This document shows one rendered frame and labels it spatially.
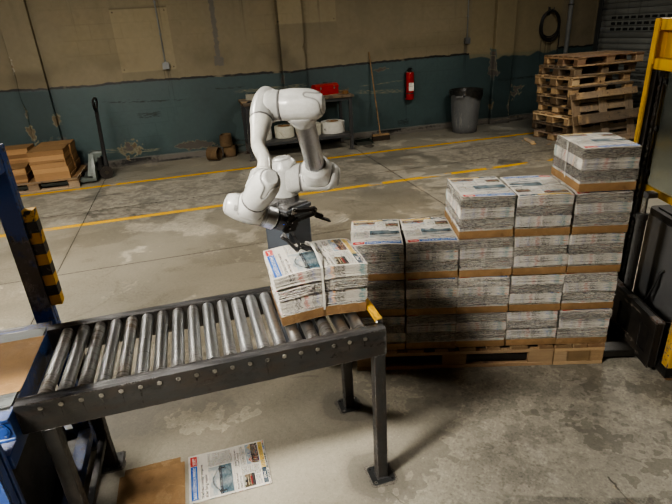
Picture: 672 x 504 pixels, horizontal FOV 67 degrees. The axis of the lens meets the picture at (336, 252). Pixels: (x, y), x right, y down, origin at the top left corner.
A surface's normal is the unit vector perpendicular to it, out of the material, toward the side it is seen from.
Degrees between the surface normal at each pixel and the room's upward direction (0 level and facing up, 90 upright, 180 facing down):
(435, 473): 0
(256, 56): 90
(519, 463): 0
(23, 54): 90
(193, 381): 90
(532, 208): 90
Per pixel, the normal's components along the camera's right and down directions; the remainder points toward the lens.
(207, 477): -0.05, -0.91
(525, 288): -0.04, 0.40
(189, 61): 0.28, 0.37
